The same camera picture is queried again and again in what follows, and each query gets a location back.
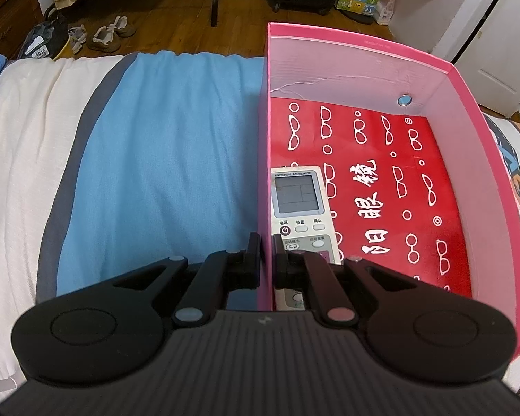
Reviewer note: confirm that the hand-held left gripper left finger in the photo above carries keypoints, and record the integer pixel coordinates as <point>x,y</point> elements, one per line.
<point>252,264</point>

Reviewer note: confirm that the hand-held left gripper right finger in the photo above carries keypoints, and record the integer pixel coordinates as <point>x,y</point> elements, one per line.
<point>281,264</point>

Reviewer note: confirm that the pink cardboard box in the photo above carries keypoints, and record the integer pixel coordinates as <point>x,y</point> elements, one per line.
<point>472,173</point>

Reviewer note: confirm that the white screen air conditioner remote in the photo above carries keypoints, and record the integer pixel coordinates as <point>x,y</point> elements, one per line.
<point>297,195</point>

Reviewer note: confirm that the red glasses-print paper bag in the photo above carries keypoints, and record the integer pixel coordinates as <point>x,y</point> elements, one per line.
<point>372,208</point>

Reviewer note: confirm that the blue white striped blanket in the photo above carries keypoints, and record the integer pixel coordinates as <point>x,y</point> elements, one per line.
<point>164,147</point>

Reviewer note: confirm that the brown shoe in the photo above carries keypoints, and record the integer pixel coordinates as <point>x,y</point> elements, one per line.
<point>105,39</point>
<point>125,26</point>

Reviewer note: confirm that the white plastic bag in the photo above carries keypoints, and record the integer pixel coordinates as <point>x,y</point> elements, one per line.
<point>386,6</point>

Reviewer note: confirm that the white sneaker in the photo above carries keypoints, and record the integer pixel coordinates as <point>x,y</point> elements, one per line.
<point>77,37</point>

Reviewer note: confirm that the black bag with white label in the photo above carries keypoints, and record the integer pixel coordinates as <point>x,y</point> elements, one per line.
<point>41,37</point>

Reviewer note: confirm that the white door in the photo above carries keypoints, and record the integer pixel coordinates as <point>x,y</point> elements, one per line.
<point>502,39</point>

